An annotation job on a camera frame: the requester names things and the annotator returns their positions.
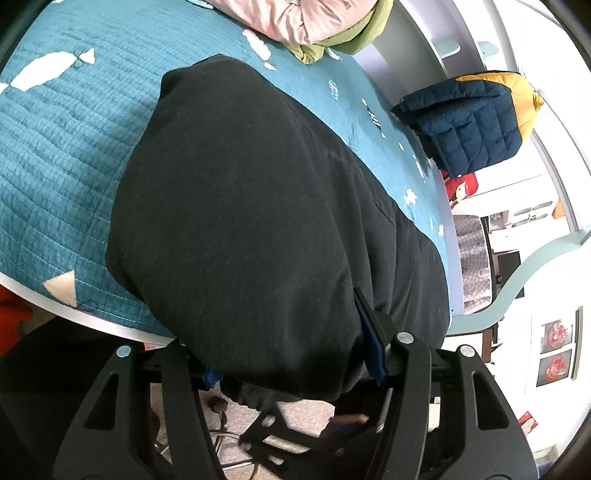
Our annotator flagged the red object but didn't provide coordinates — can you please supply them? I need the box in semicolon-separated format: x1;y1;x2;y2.
0;286;34;352

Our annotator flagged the black hooded jacket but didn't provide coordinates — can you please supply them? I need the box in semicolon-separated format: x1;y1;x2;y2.
105;54;451;409

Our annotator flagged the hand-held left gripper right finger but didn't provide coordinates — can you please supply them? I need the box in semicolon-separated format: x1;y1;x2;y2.
353;288;539;480

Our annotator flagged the red round wall picture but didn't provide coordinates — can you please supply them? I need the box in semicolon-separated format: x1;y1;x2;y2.
537;351;574;387
540;318;576;354

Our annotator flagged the black monitor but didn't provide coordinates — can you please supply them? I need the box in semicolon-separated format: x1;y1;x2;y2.
496;251;526;301

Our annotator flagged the navy and yellow puffer jacket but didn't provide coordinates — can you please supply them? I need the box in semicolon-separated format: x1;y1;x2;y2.
392;70;544;180

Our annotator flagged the pink quilt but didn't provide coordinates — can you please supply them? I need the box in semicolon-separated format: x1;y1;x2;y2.
210;0;384;44

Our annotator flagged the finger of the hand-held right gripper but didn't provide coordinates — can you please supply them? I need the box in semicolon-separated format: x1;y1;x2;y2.
239;410;334;468

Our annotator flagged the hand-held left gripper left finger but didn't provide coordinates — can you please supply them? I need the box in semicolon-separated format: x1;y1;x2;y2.
53;339;227;480

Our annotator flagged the grey cable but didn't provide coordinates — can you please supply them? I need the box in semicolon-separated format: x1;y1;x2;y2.
157;397;259;480

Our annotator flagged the teal quilted bed cover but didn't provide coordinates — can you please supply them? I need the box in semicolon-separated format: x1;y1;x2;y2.
0;0;446;337

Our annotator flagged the green quilt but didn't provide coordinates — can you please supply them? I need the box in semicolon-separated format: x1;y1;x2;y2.
284;0;395;63

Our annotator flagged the red cartoon bag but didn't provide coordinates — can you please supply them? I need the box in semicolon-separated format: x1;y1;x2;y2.
441;172;481;210

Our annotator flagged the lavender shelf unit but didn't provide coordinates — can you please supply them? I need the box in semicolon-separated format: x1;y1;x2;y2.
355;0;522;107

